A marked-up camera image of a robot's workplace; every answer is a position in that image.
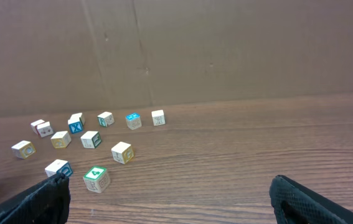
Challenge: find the yellow letter C block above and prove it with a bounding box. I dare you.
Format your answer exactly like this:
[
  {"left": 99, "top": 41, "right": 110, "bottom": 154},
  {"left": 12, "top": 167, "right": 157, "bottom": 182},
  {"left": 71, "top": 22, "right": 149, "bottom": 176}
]
[{"left": 11, "top": 140, "right": 36, "bottom": 159}]

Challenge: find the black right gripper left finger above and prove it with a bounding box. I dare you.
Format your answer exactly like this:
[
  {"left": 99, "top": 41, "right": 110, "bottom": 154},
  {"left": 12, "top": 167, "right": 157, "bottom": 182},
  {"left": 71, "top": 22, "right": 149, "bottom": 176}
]
[{"left": 0, "top": 174, "right": 70, "bottom": 224}]

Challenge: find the green letter E block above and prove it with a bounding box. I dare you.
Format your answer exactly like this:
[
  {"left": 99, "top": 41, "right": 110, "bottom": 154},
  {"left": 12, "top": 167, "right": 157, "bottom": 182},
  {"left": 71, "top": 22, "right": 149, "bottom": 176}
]
[{"left": 80, "top": 131, "right": 102, "bottom": 149}]

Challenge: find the plain hourglass picture block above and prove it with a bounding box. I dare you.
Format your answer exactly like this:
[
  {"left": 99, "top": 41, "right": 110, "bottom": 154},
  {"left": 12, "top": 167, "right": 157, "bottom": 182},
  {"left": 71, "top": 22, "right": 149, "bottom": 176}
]
[{"left": 151, "top": 110, "right": 166, "bottom": 126}]

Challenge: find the green-sided picture block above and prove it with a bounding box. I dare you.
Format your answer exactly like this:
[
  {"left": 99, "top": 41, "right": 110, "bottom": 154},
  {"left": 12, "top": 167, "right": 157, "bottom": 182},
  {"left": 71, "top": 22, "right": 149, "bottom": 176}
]
[{"left": 97, "top": 111, "right": 115, "bottom": 127}]

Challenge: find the green number 4 block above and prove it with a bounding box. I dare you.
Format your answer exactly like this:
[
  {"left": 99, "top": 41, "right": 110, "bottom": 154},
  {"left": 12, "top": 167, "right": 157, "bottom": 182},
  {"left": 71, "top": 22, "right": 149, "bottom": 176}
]
[{"left": 83, "top": 166, "right": 111, "bottom": 193}]

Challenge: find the plain wooden block behind X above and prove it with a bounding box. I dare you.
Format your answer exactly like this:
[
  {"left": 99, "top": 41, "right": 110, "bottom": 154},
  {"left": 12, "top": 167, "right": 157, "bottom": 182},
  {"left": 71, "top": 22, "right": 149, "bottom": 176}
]
[{"left": 70, "top": 113, "right": 85, "bottom": 125}]

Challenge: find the blue letter X block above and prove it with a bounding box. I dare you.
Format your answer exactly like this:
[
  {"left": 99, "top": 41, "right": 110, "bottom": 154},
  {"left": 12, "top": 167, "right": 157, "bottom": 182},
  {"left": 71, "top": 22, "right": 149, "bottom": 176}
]
[{"left": 67, "top": 118, "right": 83, "bottom": 134}]

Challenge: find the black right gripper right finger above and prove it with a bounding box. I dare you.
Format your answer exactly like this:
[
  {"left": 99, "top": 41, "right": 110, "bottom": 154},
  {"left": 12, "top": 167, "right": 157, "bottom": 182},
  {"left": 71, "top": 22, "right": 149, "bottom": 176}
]
[{"left": 269, "top": 175, "right": 353, "bottom": 224}]

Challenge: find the blue-sided wooden block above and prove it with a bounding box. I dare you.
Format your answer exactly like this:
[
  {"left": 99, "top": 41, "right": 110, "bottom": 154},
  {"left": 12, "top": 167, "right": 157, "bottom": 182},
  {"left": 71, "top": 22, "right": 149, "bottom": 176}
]
[{"left": 45, "top": 159, "right": 73, "bottom": 177}]

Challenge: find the light blue topped block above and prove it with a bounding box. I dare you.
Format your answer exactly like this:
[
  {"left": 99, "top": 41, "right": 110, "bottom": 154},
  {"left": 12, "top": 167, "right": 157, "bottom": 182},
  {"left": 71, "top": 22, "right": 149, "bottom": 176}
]
[{"left": 125, "top": 113, "right": 142, "bottom": 130}]

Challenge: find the yellow-framed picture block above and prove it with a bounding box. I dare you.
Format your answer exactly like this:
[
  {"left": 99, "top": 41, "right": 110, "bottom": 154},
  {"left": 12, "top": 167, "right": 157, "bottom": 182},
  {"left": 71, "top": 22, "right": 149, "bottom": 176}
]
[{"left": 50, "top": 131, "right": 71, "bottom": 149}]

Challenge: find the red car picture block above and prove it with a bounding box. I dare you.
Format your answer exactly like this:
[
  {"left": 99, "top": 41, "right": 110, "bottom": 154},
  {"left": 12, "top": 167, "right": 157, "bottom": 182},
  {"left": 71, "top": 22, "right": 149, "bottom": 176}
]
[{"left": 37, "top": 121, "right": 54, "bottom": 138}]

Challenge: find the yellow-sided anchor block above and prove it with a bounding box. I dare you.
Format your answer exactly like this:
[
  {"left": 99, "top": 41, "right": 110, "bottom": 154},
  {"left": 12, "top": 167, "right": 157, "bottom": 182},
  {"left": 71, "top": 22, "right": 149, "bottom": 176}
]
[{"left": 111, "top": 142, "right": 134, "bottom": 164}]

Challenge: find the red-sided wooden block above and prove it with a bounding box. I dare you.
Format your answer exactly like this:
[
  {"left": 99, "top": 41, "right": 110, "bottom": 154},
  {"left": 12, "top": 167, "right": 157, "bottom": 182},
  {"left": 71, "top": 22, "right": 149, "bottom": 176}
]
[{"left": 31, "top": 119, "right": 45, "bottom": 134}]

